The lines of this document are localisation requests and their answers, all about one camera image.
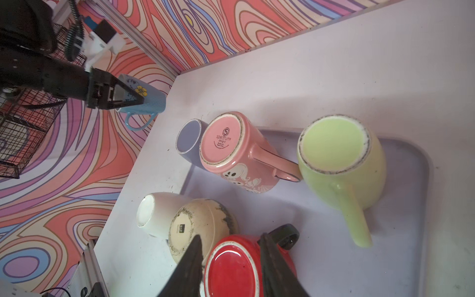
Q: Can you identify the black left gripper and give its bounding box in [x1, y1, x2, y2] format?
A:
[1, 45, 145, 110]

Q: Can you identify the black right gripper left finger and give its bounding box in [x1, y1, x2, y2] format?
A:
[158, 235, 204, 297]

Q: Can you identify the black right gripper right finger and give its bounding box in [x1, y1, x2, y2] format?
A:
[259, 233, 309, 297]

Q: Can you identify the blue flowered mug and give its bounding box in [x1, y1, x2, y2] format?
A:
[115, 74, 166, 131]

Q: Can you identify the red mug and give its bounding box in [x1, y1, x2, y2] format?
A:
[204, 223, 299, 297]

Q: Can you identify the beige speckled mug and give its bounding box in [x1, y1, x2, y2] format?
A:
[168, 199, 239, 266]

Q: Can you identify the light green mug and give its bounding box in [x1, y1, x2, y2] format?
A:
[297, 115, 387, 248]

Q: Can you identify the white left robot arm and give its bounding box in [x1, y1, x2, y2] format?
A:
[1, 1, 144, 110]

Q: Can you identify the white mug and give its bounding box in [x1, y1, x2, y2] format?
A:
[136, 192, 192, 240]

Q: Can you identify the purple mug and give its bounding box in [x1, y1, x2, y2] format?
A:
[176, 119, 208, 170]

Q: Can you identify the pink patterned mug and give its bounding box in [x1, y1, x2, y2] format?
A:
[199, 111, 303, 194]

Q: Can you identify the lavender plastic tray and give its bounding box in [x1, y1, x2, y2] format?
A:
[181, 137, 430, 297]

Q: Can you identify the black wire basket left wall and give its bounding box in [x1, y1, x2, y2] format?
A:
[1, 24, 85, 179]

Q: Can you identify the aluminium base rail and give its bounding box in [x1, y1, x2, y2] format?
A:
[66, 240, 109, 297]

